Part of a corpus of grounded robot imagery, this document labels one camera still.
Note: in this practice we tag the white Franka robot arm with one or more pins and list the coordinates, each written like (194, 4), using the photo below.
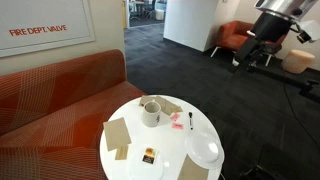
(283, 6)

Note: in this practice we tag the white ceramic mug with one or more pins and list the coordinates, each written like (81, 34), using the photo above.
(151, 116)

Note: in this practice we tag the orange patterned sofa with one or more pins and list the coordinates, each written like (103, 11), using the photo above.
(50, 110)

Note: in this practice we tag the large brown paper napkin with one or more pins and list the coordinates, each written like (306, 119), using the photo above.
(116, 133)

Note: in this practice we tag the round white table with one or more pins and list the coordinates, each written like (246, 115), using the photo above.
(156, 140)

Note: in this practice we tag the orange armchair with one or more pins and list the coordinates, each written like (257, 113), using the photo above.
(233, 35)

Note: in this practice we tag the white fire valve sign panel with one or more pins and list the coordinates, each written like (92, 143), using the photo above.
(43, 20)

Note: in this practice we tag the white waste bin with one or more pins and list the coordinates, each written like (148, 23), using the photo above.
(160, 14)

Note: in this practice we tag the beige round ottoman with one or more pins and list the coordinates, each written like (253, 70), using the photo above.
(297, 61)

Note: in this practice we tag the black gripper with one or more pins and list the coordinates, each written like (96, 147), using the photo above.
(271, 26)

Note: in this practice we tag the orange and black sachet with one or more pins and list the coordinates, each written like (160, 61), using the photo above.
(149, 155)

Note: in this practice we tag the black marker pen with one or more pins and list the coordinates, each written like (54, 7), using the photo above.
(191, 120)

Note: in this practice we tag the small brown paper packet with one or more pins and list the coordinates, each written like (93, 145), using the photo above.
(122, 152)

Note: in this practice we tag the black floor stand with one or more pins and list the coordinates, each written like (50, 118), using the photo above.
(300, 80)

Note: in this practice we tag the black tripod base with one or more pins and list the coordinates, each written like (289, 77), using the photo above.
(256, 173)

